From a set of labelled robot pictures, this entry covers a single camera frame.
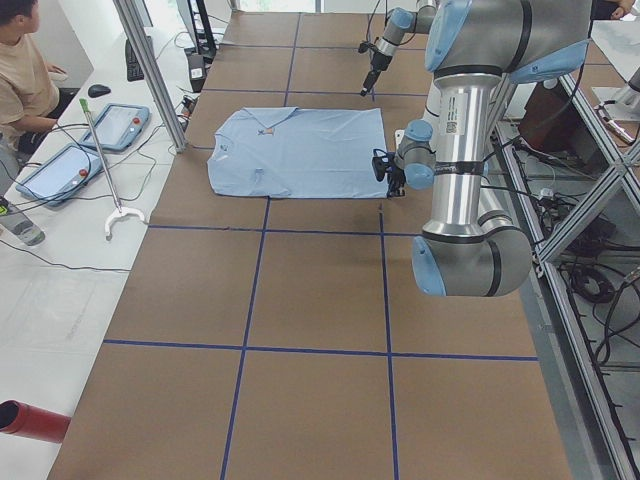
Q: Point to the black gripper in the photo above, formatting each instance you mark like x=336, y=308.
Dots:
x=375, y=63
x=395, y=178

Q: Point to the light blue t-shirt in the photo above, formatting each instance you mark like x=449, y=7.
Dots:
x=297, y=153

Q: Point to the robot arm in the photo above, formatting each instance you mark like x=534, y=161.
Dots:
x=399, y=23
x=469, y=246

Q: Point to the black keyboard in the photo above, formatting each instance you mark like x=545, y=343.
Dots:
x=134, y=70

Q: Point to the blue teach pendant far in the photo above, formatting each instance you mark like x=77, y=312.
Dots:
x=118, y=125

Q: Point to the blue teach pendant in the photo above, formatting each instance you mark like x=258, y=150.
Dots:
x=62, y=176
x=118, y=125

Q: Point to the black computer mouse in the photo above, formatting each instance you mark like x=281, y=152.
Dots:
x=98, y=90

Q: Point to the blue teach pendant near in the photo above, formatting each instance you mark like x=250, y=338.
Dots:
x=62, y=176

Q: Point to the person in beige shirt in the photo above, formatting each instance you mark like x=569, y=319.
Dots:
x=31, y=103

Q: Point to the clear water bottle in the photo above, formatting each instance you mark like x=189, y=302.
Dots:
x=17, y=223

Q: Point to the red cylinder tube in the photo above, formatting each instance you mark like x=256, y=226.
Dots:
x=32, y=422

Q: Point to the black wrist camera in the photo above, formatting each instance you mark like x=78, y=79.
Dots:
x=381, y=163

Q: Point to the aluminium frame rack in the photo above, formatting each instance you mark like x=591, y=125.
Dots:
x=571, y=162

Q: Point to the aluminium frame column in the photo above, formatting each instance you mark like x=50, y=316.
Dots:
x=134, y=29

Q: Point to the grabber stick green handle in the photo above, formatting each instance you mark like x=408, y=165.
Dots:
x=120, y=211

